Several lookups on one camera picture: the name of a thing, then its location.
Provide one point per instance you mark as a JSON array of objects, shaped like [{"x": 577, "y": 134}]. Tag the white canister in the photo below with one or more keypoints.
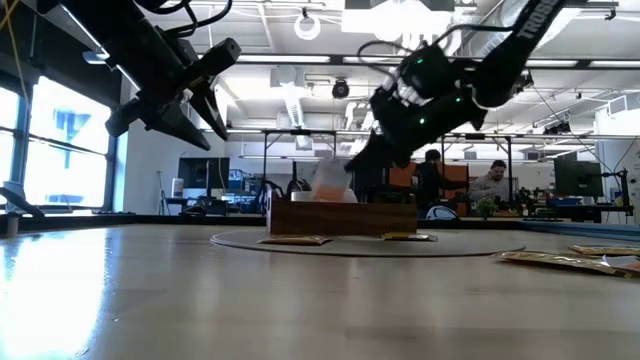
[{"x": 177, "y": 187}]

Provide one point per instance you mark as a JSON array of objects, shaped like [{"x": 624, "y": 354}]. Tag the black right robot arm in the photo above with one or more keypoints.
[{"x": 525, "y": 35}]

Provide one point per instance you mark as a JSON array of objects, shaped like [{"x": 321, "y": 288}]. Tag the yellow tea packet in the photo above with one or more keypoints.
[
  {"x": 605, "y": 250},
  {"x": 295, "y": 240},
  {"x": 407, "y": 237},
  {"x": 550, "y": 261}
]

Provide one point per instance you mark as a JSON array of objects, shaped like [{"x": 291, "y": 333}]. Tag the white round object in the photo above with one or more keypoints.
[{"x": 440, "y": 213}]

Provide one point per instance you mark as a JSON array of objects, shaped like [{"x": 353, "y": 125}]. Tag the large glass window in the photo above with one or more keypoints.
[{"x": 65, "y": 150}]

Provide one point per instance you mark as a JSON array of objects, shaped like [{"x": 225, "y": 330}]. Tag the black aluminium table frame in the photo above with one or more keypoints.
[{"x": 100, "y": 220}]

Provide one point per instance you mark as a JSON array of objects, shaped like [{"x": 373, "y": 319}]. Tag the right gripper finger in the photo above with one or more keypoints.
[{"x": 375, "y": 157}]

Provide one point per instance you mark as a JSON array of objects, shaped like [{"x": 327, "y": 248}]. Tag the orange tea packet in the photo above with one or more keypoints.
[
  {"x": 622, "y": 262},
  {"x": 330, "y": 190}
]

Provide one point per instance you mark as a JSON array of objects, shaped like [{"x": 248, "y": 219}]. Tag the black angled bar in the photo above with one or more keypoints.
[{"x": 22, "y": 201}]

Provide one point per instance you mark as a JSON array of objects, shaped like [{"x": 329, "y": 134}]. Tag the orange room partition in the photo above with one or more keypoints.
[{"x": 457, "y": 172}]

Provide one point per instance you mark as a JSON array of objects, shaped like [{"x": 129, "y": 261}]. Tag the black background station frame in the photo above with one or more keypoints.
[{"x": 334, "y": 150}]

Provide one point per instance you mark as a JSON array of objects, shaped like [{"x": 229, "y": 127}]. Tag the small green potted plant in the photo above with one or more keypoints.
[{"x": 486, "y": 207}]

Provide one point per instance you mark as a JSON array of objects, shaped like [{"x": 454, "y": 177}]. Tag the round grey mat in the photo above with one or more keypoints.
[{"x": 360, "y": 248}]

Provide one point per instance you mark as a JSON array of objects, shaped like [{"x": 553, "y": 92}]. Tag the person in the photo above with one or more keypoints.
[
  {"x": 492, "y": 185},
  {"x": 432, "y": 185}
]

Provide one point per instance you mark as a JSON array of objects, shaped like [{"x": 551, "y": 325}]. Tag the black computer monitor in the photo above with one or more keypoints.
[
  {"x": 577, "y": 178},
  {"x": 202, "y": 172}
]

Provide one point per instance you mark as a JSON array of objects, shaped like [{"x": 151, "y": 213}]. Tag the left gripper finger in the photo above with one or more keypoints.
[
  {"x": 165, "y": 120},
  {"x": 220, "y": 55}
]

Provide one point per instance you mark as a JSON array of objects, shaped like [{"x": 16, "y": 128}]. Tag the long overhead light bar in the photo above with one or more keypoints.
[{"x": 280, "y": 59}]

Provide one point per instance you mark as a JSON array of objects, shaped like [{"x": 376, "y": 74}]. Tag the wooden three-compartment tray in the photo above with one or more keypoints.
[{"x": 345, "y": 220}]

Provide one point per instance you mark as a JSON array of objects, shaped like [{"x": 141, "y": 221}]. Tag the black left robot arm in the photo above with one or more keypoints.
[{"x": 125, "y": 40}]

